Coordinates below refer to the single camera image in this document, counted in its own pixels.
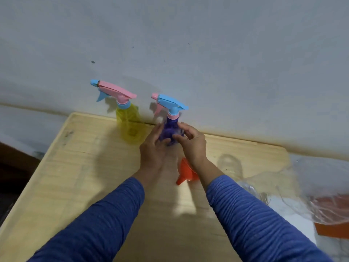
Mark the person's right hand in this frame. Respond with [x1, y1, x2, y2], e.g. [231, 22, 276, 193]
[172, 122, 208, 168]

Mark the person's right forearm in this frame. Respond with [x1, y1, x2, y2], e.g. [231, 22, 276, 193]
[191, 159, 335, 262]

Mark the person's left forearm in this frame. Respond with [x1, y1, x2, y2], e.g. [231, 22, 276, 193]
[27, 168, 146, 262]

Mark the yellow spray bottle pink trigger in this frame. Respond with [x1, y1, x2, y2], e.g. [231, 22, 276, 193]
[90, 79, 145, 143]

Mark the person's left hand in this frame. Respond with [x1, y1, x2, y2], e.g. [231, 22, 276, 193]
[139, 123, 172, 175]

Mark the purple spray bottle blue trigger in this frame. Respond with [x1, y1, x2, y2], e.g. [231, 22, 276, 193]
[151, 93, 189, 146]

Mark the dark wooden furniture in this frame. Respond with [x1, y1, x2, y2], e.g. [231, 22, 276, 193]
[0, 141, 42, 225]

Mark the orange plastic container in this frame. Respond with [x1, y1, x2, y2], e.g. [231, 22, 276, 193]
[310, 194, 349, 239]

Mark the orange plastic funnel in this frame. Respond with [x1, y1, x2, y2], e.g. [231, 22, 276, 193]
[176, 158, 200, 186]

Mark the clear plastic bottle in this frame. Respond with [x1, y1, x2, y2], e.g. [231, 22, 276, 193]
[218, 154, 244, 181]

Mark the clear plastic bag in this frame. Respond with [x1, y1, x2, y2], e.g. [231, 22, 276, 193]
[237, 155, 349, 233]

